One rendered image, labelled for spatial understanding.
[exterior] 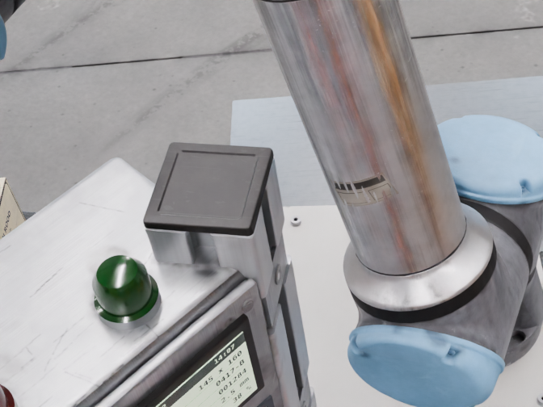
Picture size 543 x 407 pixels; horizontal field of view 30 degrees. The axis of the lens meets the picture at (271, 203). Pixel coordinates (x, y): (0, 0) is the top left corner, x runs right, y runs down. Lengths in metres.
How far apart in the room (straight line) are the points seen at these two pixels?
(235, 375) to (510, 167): 0.46
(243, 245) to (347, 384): 0.60
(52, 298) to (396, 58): 0.30
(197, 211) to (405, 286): 0.36
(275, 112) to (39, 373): 1.03
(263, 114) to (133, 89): 1.38
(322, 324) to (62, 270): 0.62
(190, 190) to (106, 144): 2.22
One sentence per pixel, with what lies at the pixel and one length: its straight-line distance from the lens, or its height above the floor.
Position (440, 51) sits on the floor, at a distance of 2.73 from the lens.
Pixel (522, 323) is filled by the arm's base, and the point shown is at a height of 0.97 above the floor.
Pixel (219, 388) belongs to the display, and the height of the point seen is 1.43.
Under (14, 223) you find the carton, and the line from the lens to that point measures 1.15.
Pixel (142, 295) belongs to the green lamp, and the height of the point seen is 1.49.
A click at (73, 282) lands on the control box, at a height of 1.47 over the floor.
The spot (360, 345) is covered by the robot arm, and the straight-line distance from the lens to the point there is 0.77.
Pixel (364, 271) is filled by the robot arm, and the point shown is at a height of 1.19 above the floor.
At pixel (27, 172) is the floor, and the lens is 2.63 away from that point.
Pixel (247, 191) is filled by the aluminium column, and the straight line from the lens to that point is 0.40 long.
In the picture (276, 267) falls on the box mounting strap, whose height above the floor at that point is 1.45.
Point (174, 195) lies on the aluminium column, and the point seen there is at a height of 1.50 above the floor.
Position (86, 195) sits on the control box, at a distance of 0.45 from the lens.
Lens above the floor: 1.80
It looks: 49 degrees down
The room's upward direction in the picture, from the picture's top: 10 degrees counter-clockwise
